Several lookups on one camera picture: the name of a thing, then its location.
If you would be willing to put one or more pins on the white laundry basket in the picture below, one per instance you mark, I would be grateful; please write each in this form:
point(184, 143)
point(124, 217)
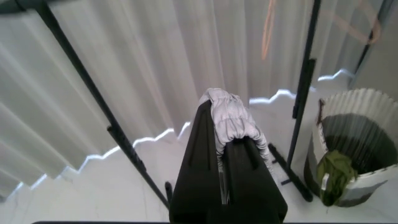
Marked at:
point(357, 102)

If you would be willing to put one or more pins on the black clothes rack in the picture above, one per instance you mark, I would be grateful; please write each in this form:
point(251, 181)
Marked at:
point(305, 82)

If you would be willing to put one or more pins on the pale grey shorts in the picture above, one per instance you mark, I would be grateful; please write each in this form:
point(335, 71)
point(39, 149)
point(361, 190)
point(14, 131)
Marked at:
point(230, 118)

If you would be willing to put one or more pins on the green garment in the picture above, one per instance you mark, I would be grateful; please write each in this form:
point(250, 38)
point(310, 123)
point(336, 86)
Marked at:
point(334, 174)

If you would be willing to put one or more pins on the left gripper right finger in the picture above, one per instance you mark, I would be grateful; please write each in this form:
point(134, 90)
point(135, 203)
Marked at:
point(252, 186)

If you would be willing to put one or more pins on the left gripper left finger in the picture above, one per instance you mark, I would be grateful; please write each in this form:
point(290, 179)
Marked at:
point(196, 174)

